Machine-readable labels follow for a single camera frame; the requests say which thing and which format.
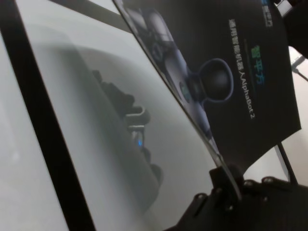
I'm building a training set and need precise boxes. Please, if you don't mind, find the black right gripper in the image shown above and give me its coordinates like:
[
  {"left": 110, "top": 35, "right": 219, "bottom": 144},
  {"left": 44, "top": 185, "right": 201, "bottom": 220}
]
[{"left": 281, "top": 0, "right": 308, "bottom": 60}]

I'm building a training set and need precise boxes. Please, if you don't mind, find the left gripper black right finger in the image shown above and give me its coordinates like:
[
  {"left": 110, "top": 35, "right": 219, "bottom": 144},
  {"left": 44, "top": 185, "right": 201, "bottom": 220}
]
[{"left": 231, "top": 165, "right": 308, "bottom": 217}]

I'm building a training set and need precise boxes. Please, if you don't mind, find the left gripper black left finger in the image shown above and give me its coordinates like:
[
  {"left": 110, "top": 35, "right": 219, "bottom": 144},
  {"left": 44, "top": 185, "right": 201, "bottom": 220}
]
[{"left": 192, "top": 167, "right": 241, "bottom": 217}]

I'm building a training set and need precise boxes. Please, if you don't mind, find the black robot print poster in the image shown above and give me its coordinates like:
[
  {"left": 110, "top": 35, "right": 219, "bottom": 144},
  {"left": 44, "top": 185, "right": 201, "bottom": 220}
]
[{"left": 113, "top": 0, "right": 303, "bottom": 200}]

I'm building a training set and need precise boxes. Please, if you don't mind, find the small silver metal bracket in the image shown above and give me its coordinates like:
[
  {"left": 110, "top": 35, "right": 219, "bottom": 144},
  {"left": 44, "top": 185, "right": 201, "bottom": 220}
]
[{"left": 274, "top": 0, "right": 293, "bottom": 18}]

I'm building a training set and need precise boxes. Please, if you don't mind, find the grey right gripper cable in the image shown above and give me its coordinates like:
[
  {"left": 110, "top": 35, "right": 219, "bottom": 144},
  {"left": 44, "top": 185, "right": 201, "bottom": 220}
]
[{"left": 292, "top": 57, "right": 308, "bottom": 81}]

